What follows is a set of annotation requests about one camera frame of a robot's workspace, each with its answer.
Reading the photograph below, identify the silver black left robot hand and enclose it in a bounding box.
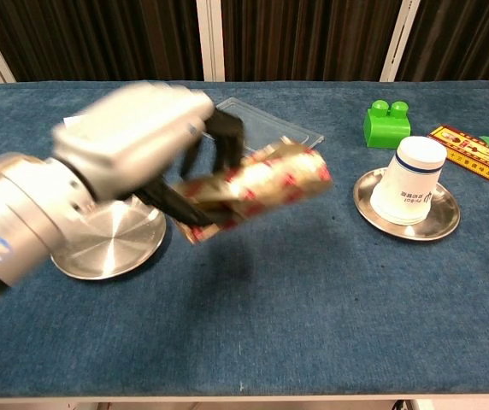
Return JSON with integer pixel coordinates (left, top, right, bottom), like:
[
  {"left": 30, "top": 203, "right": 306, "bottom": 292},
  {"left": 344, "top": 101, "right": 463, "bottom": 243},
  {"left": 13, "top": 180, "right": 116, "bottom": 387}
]
[{"left": 51, "top": 80, "right": 245, "bottom": 227}]

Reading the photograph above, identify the gold red snack bag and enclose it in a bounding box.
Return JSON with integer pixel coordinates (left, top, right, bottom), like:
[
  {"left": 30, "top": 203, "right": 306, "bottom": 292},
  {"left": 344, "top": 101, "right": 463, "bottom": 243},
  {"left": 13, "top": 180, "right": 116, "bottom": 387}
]
[{"left": 171, "top": 136, "right": 334, "bottom": 244}]

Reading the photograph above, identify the white paper cup blue stripe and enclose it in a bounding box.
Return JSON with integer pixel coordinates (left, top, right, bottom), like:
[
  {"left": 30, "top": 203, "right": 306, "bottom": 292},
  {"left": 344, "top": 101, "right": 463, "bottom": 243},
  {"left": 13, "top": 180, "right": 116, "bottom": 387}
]
[{"left": 370, "top": 135, "right": 449, "bottom": 226}]

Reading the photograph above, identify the round stainless steel plate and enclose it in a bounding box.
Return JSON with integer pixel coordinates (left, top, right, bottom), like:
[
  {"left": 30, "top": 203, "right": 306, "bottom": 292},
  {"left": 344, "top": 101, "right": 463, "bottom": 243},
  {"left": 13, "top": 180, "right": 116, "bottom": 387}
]
[
  {"left": 50, "top": 198, "right": 168, "bottom": 281},
  {"left": 352, "top": 167, "right": 462, "bottom": 242}
]

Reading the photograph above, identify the dark brown pleated curtain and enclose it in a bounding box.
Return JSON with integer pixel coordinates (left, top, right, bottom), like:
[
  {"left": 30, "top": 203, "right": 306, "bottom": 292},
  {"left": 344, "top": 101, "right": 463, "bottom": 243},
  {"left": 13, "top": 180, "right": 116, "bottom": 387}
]
[{"left": 0, "top": 0, "right": 489, "bottom": 93}]

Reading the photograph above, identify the clear plastic lid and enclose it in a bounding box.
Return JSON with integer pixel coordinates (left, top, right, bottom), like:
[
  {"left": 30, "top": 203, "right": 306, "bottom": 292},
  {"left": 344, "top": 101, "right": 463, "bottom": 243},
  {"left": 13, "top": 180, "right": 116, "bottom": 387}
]
[{"left": 214, "top": 97, "right": 325, "bottom": 155}]

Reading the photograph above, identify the blue table cloth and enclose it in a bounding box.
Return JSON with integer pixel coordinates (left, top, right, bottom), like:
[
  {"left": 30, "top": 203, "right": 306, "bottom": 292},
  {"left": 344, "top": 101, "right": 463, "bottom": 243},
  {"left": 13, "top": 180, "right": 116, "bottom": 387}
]
[{"left": 0, "top": 79, "right": 489, "bottom": 398}]

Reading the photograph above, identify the green toy building brick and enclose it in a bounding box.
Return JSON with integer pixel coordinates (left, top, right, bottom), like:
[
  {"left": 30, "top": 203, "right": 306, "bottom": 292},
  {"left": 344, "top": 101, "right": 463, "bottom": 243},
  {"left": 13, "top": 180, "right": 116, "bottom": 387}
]
[{"left": 362, "top": 98, "right": 412, "bottom": 150}]

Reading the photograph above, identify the red yellow cardboard box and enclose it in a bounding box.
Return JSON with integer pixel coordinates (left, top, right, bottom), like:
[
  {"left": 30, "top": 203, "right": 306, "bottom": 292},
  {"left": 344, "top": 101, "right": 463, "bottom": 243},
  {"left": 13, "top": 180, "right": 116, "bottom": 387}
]
[{"left": 427, "top": 124, "right": 489, "bottom": 184}]

